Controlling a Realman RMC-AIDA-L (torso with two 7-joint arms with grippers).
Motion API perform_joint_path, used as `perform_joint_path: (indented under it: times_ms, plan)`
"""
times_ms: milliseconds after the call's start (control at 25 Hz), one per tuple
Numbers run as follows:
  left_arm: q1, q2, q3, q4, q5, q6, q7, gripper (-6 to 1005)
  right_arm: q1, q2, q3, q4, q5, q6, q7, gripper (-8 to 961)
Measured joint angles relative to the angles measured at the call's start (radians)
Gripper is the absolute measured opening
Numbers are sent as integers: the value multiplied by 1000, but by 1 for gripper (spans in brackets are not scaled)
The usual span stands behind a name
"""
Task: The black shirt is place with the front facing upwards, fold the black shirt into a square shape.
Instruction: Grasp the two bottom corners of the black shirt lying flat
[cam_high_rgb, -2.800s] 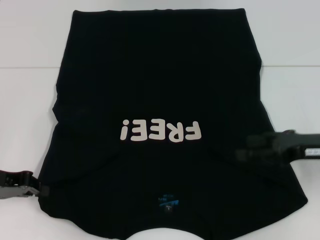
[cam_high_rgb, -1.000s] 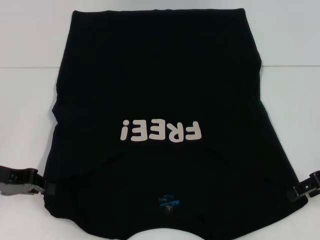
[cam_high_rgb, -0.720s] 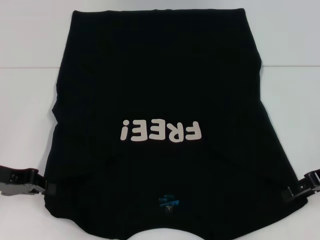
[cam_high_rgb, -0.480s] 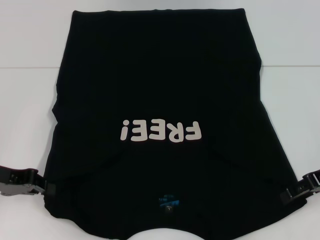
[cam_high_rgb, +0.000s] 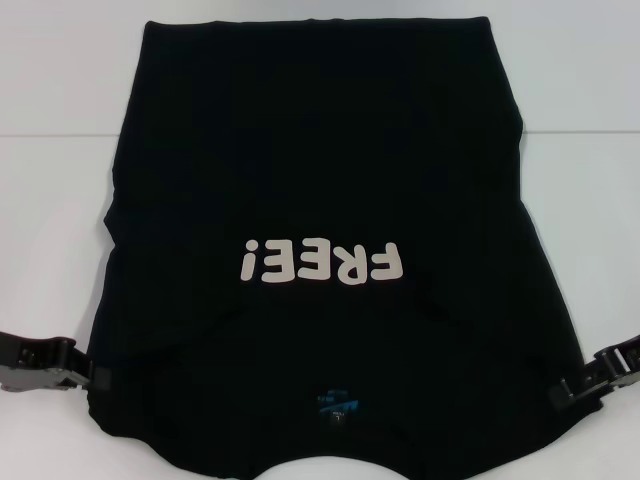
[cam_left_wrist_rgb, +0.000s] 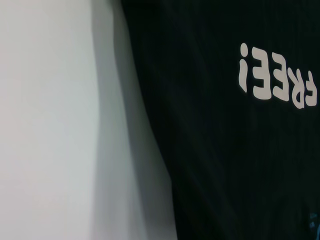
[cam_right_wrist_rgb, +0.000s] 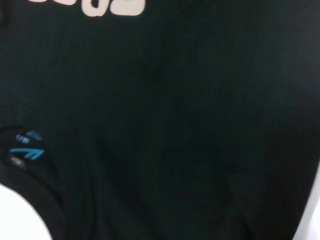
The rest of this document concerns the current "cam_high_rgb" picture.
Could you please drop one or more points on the black shirt with FREE print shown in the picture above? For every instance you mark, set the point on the black shirt with FREE print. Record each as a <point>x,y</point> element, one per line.
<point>320,150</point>

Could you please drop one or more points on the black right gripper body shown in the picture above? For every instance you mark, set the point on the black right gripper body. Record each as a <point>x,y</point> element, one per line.
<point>634,362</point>

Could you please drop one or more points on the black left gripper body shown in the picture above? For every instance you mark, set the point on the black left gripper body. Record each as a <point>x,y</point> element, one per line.
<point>10,365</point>

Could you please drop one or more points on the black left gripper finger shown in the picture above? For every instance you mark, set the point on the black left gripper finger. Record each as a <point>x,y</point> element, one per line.
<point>70,362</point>

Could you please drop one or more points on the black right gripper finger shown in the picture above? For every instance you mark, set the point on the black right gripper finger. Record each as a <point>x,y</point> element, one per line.
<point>595,377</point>

